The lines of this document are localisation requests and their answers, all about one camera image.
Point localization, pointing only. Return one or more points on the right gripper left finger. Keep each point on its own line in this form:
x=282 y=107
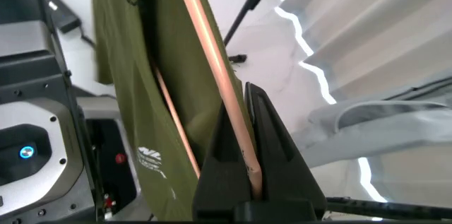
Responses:
x=222 y=174

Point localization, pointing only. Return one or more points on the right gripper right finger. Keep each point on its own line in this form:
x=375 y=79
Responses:
x=286 y=181

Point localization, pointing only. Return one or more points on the pale grey shorts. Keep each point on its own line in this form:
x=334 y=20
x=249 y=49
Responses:
x=370 y=135

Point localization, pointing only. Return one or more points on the pink clothes hanger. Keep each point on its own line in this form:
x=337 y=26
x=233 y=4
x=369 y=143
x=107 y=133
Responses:
x=212 y=47

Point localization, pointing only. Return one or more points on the green garment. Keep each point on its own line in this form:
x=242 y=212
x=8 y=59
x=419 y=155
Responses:
x=120 y=75

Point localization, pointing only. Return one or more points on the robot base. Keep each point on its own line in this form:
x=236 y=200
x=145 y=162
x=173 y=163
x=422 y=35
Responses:
x=35 y=111

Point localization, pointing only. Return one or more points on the white curtain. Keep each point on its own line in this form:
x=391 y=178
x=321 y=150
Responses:
x=370 y=22

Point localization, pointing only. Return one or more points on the black power adapter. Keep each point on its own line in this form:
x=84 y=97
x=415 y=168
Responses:
x=61 y=12

